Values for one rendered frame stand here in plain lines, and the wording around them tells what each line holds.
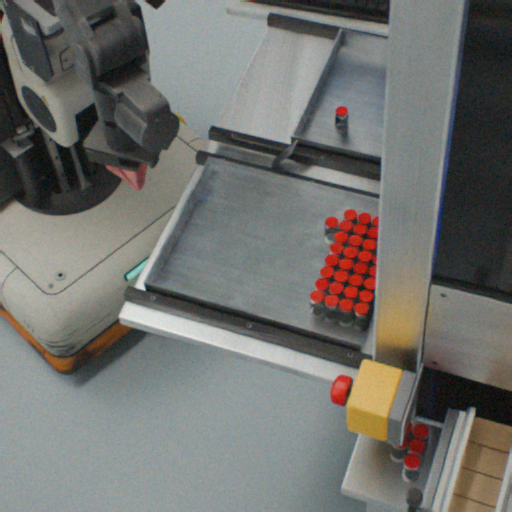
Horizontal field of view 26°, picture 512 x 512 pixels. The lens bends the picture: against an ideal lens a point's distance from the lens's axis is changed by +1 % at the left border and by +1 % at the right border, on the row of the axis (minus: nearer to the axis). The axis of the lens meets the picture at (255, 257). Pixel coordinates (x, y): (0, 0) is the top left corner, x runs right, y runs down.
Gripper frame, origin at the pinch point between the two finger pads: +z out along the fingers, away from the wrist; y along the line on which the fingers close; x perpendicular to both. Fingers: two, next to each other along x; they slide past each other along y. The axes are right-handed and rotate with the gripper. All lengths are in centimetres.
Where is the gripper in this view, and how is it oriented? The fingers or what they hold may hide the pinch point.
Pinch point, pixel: (139, 183)
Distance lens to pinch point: 151.9
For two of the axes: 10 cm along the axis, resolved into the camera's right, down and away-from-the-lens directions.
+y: 9.3, 2.4, -2.9
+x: 3.6, -7.6, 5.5
